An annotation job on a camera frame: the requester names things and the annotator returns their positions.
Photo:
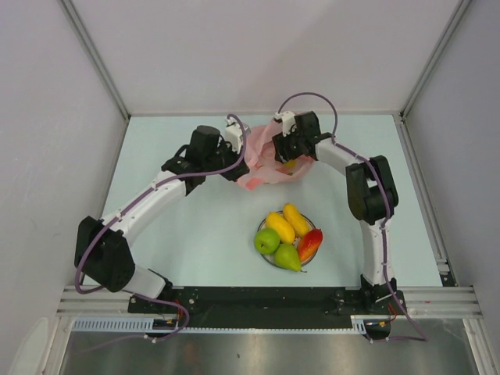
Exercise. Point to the yellow fake fruit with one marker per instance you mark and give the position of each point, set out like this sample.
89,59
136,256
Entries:
275,221

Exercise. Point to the red fake fruit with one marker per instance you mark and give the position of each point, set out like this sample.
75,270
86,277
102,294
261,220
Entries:
309,244

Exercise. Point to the yellow fake banana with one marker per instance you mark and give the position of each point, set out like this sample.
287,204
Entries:
290,164

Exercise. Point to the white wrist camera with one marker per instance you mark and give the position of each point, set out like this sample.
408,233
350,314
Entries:
287,121
234,134

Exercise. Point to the green fake apple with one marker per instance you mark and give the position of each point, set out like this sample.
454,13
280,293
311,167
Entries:
266,241

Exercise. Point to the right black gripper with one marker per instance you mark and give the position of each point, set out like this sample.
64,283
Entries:
280,143

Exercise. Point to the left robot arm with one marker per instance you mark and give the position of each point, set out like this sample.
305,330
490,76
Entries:
103,245

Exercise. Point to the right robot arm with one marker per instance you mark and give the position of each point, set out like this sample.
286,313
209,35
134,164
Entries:
371,191

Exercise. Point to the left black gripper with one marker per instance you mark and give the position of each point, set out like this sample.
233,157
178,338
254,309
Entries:
238,170

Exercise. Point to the pink plastic bag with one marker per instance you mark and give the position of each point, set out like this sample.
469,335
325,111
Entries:
263,168

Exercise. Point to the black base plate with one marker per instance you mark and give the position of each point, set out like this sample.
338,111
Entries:
276,308

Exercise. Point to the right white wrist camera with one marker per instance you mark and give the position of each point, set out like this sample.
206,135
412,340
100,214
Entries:
287,121

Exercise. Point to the green fake pear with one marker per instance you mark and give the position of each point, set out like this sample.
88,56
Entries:
286,257

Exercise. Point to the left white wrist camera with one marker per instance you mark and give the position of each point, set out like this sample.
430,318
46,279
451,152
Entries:
234,134

